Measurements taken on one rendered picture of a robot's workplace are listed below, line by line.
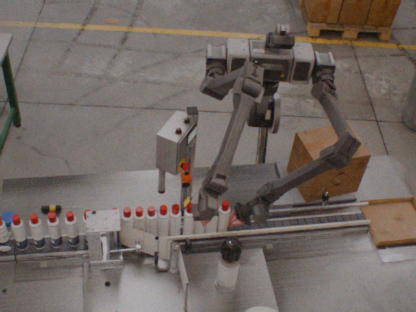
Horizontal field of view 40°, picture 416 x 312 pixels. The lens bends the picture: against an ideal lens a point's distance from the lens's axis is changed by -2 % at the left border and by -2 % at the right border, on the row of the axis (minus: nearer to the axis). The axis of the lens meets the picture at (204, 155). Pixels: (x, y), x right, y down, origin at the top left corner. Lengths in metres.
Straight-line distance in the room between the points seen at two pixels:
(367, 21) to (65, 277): 4.09
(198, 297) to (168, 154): 0.63
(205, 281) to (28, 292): 0.76
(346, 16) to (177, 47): 1.63
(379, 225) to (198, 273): 0.96
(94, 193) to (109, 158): 1.35
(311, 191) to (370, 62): 2.86
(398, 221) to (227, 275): 1.02
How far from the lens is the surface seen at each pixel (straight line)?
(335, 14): 5.67
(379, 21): 5.83
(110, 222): 2.38
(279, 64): 2.66
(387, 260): 2.86
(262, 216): 2.50
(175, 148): 2.24
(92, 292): 2.50
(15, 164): 4.28
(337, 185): 2.93
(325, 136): 2.90
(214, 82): 2.47
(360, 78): 5.32
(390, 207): 3.08
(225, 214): 2.56
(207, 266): 2.57
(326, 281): 2.69
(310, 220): 2.82
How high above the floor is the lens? 3.00
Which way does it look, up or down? 45 degrees down
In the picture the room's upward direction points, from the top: 6 degrees clockwise
